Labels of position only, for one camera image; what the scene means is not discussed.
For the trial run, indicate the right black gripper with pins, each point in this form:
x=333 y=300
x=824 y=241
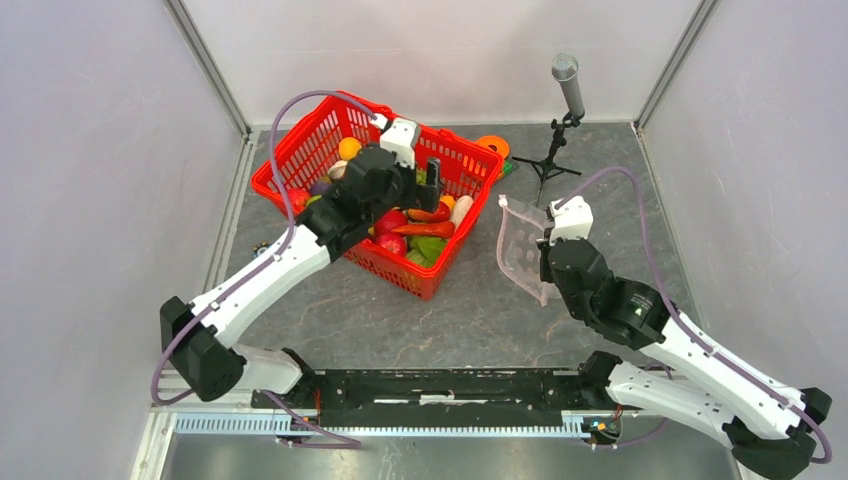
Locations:
x=544 y=243

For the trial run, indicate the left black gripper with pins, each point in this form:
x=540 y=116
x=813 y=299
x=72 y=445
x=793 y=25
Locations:
x=423 y=197

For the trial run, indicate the orange red toy mango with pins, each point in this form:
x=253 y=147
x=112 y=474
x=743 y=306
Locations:
x=441 y=214

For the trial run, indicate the red toy apple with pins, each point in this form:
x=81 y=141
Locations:
x=393 y=243

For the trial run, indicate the white toy radish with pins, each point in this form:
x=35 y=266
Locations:
x=460 y=210

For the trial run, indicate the red plastic basket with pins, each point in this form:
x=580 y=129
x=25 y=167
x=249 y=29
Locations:
x=310 y=148

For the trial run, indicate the clear zip top bag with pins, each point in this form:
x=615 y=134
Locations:
x=517 y=252

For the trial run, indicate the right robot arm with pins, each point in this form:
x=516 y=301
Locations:
x=772 y=429

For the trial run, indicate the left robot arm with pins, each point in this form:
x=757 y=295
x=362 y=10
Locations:
x=199 y=337

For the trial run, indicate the orange toy carrot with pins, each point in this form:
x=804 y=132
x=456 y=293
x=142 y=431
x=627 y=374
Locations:
x=443 y=230

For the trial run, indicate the orange toy tangerine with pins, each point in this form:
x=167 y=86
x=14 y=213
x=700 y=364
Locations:
x=348 y=148

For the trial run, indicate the orange round toy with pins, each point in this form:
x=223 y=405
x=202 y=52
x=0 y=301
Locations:
x=496 y=144

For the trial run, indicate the red toy strawberry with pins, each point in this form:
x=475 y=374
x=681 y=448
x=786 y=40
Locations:
x=298 y=198

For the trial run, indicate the black microphone tripod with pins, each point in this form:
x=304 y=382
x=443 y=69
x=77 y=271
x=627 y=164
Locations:
x=547 y=168

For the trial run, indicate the small blue cartoon toy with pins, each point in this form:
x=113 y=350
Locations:
x=259 y=249

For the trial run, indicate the grey microphone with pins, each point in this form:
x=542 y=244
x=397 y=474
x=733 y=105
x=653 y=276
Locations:
x=564 y=69

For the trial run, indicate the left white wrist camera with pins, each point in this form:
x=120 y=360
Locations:
x=400 y=136

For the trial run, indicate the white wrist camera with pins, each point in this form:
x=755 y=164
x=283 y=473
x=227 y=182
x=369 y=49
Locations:
x=572 y=219
x=400 y=136

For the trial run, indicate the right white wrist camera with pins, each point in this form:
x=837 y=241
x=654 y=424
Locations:
x=572 y=219

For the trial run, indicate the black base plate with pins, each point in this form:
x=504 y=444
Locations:
x=522 y=397

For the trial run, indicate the aluminium frame rail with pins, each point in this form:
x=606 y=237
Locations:
x=243 y=435

